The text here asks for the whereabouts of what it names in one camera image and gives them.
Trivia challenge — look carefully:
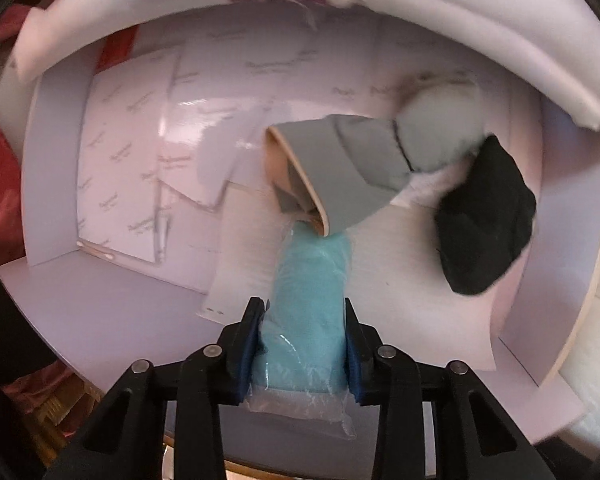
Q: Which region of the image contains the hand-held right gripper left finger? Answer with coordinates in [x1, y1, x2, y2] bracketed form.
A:
[42, 296, 266, 480]

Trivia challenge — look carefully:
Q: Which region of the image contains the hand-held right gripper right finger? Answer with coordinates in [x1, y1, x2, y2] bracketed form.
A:
[344, 297, 551, 480]

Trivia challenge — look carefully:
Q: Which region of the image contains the teal cloth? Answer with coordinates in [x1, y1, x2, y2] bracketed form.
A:
[245, 222, 357, 441]

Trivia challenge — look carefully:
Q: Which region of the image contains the grey cloth with peach lining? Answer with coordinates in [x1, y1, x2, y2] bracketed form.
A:
[265, 114, 413, 238]

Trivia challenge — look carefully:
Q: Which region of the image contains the black soft cloth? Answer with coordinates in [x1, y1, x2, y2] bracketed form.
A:
[432, 135, 537, 296]

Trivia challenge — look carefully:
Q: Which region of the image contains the pale grey fluffy sock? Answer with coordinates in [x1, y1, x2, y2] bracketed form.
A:
[392, 72, 488, 173]

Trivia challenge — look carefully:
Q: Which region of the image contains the printed drawer liner paper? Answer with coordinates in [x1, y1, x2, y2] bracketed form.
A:
[75, 12, 511, 266]

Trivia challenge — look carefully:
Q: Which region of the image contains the red plush blanket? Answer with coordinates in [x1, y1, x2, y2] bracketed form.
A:
[0, 5, 28, 266]

